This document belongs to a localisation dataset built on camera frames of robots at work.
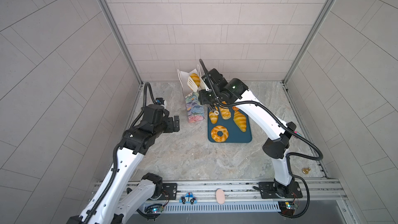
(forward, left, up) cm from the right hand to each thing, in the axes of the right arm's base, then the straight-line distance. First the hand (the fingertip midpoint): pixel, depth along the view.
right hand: (199, 99), depth 74 cm
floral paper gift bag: (+5, +4, -16) cm, 17 cm away
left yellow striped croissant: (+4, -7, -23) cm, 24 cm away
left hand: (-7, +12, -3) cm, 15 cm away
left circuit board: (-40, +22, -22) cm, 50 cm away
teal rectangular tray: (0, -17, -26) cm, 31 cm away
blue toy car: (-37, +7, -24) cm, 45 cm away
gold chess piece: (-29, -50, -26) cm, 63 cm away
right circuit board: (-42, -36, -28) cm, 62 cm away
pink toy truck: (-10, -55, -25) cm, 61 cm away
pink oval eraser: (-36, -7, -26) cm, 45 cm away
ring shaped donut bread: (-8, -7, -24) cm, 26 cm away
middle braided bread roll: (+5, -15, -21) cm, 26 cm away
